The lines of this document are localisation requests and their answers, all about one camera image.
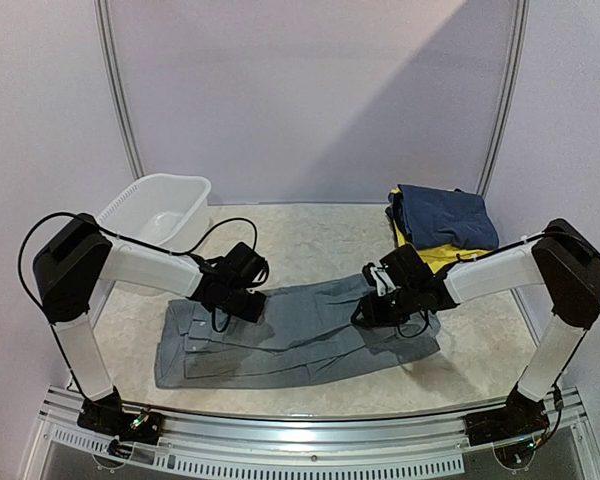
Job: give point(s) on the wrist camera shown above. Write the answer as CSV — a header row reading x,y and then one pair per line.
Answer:
x,y
406,268
245,267

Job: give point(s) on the navy blue tank top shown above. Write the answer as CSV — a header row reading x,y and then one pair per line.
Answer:
x,y
429,218

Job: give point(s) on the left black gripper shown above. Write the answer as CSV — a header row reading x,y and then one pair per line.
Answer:
x,y
252,314

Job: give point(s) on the right aluminium corner post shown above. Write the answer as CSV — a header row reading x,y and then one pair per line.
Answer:
x,y
507,90

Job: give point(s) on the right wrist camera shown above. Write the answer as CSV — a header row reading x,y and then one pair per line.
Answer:
x,y
406,268

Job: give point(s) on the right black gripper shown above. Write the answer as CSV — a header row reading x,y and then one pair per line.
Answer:
x,y
368,310

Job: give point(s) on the yellow shorts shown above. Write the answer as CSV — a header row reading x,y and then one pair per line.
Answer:
x,y
436,258

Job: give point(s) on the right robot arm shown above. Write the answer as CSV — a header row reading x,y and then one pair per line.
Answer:
x,y
554,276

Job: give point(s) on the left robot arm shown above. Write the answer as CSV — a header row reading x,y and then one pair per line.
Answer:
x,y
76,270

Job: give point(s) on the grey denim cloth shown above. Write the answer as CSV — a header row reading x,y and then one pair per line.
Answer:
x,y
303,338

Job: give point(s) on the white plastic wash basin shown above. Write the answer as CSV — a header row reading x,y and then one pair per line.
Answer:
x,y
166,210

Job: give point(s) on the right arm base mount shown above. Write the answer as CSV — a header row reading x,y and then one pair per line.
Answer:
x,y
518,429

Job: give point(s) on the front aluminium rail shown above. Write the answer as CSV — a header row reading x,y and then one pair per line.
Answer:
x,y
434,444

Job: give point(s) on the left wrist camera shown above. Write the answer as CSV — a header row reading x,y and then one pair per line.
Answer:
x,y
245,267

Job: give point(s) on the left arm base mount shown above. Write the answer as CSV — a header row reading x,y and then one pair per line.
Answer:
x,y
107,416

